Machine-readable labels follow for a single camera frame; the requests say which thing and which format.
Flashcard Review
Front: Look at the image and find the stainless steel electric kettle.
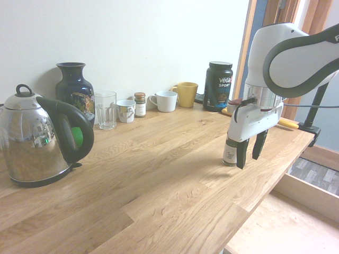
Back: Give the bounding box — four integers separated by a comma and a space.
0, 84, 95, 188

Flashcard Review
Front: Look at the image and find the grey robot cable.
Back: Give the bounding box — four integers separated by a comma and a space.
282, 102, 339, 110

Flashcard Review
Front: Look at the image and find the yellow handled knife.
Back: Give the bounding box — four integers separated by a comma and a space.
277, 117, 299, 130

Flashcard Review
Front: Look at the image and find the black protein powder tub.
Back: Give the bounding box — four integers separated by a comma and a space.
202, 61, 234, 112

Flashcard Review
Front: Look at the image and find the green herb seasoning jar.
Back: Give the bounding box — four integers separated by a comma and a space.
221, 131, 238, 167

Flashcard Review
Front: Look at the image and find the white maroon wrist camera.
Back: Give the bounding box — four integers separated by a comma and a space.
227, 98, 244, 114

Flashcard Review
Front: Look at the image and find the brown spice jar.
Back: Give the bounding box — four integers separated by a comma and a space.
133, 92, 147, 118

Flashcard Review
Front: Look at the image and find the small patterned white cup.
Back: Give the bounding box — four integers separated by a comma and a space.
115, 99, 137, 123

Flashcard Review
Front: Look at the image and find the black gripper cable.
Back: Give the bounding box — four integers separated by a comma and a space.
232, 97, 256, 124

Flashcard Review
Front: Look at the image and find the light wooden drawer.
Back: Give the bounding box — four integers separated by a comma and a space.
224, 171, 339, 254

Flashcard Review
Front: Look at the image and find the black camera stand with clamp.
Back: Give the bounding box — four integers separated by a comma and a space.
298, 81, 329, 148

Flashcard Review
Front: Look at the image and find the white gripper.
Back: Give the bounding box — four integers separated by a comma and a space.
227, 102, 284, 170

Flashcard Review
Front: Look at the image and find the clear drinking glass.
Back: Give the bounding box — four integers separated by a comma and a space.
94, 90, 118, 130

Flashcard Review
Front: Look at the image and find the white ceramic mug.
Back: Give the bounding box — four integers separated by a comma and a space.
148, 90, 178, 113

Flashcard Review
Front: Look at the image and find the yellow ceramic mug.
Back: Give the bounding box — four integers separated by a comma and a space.
170, 81, 199, 108

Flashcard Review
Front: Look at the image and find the dark blue painted vase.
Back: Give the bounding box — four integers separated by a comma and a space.
55, 62, 95, 126

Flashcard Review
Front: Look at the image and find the green round object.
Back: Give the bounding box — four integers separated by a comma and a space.
70, 126, 84, 149

